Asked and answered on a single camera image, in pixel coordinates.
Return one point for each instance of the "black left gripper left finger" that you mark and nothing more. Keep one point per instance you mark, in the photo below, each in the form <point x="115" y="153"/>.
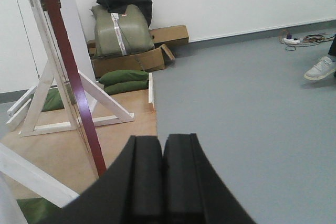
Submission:
<point x="130" y="191"/>

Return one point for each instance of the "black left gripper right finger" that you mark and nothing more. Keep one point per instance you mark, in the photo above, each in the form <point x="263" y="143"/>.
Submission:
<point x="194" y="192"/>

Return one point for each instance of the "brown wooden door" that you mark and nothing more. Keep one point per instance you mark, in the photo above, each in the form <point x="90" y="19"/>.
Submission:
<point x="52" y="7"/>

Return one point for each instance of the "plywood base board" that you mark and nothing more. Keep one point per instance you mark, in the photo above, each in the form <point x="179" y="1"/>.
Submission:
<point x="64" y="156"/>

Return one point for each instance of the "lower green sandbag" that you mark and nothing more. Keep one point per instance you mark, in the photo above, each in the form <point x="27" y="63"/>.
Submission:
<point x="123" y="87"/>

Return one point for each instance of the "upper green sandbag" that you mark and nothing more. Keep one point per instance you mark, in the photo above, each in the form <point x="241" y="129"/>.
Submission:
<point x="120" y="76"/>

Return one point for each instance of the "open cardboard box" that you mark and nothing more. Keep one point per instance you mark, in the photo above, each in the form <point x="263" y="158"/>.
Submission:
<point x="152" y="60"/>

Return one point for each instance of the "long cardboard box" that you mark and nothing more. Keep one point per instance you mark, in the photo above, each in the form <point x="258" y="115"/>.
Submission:
<point x="171" y="36"/>

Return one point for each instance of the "olive woven sack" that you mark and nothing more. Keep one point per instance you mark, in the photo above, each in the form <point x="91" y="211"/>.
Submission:
<point x="121" y="34"/>

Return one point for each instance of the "white power strip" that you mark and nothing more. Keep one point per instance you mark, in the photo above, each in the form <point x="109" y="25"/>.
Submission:
<point x="291" y="41"/>

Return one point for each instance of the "white sneaker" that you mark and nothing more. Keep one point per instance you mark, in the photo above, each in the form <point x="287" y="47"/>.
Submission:
<point x="323" y="68"/>

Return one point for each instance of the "green sandbag behind frame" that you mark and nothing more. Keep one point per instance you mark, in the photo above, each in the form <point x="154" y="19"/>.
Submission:
<point x="53" y="101"/>

